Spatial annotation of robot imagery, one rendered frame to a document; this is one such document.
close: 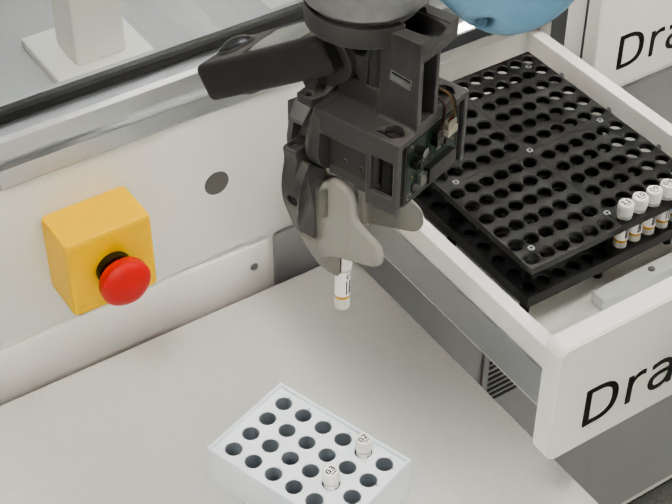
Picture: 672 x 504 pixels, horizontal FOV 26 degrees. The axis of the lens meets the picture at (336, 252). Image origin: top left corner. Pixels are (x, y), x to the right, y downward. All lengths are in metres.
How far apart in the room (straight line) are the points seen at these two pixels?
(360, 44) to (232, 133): 0.37
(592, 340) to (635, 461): 0.97
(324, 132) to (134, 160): 0.30
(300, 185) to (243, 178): 0.32
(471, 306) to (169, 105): 0.27
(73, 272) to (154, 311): 0.15
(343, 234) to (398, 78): 0.13
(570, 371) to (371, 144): 0.24
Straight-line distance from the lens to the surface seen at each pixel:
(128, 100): 1.08
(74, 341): 1.20
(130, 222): 1.09
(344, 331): 1.21
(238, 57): 0.88
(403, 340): 1.20
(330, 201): 0.89
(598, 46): 1.35
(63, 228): 1.09
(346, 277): 0.96
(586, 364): 0.99
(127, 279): 1.08
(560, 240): 1.09
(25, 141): 1.06
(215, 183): 1.17
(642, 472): 1.98
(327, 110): 0.84
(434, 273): 1.10
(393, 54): 0.81
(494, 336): 1.06
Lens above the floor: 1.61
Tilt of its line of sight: 42 degrees down
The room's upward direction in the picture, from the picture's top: straight up
